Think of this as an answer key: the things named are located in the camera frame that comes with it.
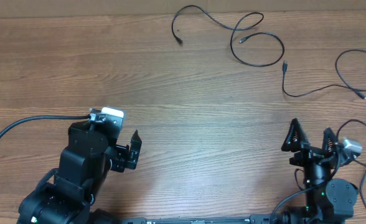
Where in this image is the black USB cable one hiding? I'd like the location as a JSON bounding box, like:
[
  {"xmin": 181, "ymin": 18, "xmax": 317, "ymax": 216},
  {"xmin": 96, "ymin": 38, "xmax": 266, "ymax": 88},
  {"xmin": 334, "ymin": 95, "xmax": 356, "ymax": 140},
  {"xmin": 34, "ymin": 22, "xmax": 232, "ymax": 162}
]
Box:
[{"xmin": 281, "ymin": 49, "xmax": 366, "ymax": 101}]

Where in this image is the black USB cable two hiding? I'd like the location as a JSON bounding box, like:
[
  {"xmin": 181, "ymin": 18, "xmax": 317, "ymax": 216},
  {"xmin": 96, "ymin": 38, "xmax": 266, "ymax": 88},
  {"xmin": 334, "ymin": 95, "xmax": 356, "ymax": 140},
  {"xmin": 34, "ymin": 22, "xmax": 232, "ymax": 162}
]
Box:
[{"xmin": 171, "ymin": 4, "xmax": 286, "ymax": 68}]

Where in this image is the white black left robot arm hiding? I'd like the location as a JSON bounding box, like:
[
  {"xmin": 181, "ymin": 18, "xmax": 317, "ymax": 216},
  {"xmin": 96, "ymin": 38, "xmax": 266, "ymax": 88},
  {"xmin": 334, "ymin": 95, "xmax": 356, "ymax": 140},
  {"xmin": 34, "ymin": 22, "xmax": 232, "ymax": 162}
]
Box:
[{"xmin": 17, "ymin": 121, "xmax": 142, "ymax": 224}]

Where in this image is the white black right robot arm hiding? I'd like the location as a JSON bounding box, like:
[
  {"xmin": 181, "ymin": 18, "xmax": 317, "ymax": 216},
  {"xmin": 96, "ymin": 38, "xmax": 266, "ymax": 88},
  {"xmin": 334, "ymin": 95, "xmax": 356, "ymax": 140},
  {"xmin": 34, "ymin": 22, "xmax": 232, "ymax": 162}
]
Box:
[{"xmin": 270, "ymin": 118, "xmax": 362, "ymax": 223}]

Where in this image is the brown cardboard back panel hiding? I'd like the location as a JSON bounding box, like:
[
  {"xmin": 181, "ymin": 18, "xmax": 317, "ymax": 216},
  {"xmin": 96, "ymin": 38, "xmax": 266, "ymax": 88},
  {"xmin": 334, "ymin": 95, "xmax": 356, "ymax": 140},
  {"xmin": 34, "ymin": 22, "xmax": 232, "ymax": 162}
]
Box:
[{"xmin": 0, "ymin": 0, "xmax": 366, "ymax": 18}]

